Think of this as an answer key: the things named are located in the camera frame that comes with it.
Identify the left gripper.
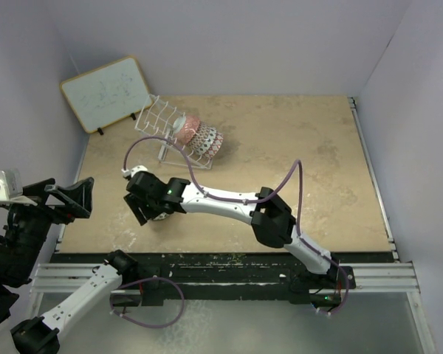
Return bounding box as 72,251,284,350
5,175,92,281

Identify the grey leaf bowl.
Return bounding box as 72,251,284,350
173,115,201,145
152,212,170,221

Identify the white wire dish rack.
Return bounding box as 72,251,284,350
135,94,219,170

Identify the brown patterned bowl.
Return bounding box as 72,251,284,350
188,122,210,150

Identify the red patterned bowl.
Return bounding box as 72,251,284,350
204,133,224,159

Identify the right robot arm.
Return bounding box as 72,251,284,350
123,167,351,290

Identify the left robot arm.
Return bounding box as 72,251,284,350
0,171,137,353

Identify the yellow framed whiteboard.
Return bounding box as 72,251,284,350
60,56,153,133

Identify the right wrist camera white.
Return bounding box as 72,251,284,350
121,165,148,181

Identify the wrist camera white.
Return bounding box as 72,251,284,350
0,169,37,206
121,165,148,181

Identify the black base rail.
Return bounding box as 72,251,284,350
72,251,359,307

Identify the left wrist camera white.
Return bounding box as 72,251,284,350
0,169,37,206

